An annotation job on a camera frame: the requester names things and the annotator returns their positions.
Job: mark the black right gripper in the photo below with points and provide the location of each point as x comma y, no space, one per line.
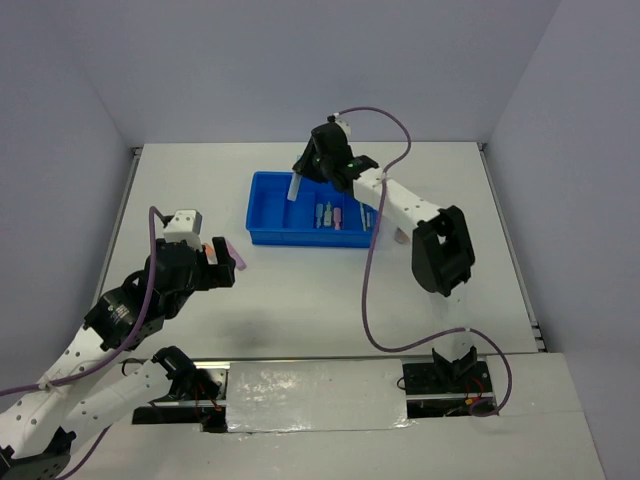
304,166

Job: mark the green highlighter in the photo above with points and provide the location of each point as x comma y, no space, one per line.
328,221

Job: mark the purple highlighter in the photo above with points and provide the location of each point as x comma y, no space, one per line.
240,263

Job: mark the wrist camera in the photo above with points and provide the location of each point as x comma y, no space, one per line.
342,122
184,226

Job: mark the pink highlighter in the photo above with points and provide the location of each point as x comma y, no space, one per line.
337,218

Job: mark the pink capped glue stick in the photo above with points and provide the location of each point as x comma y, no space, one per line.
401,237

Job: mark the orange highlighter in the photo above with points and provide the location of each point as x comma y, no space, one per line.
210,252

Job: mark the light blue highlighter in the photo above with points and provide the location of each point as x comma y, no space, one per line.
294,187

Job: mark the blue compartment tray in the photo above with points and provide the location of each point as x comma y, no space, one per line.
272,220

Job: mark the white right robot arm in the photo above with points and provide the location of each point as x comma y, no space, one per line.
442,255

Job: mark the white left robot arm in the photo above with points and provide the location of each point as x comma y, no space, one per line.
59,413

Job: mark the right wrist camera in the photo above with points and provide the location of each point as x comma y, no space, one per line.
342,122

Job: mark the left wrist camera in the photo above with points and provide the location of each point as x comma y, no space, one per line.
184,226

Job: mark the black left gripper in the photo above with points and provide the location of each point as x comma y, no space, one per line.
220,274

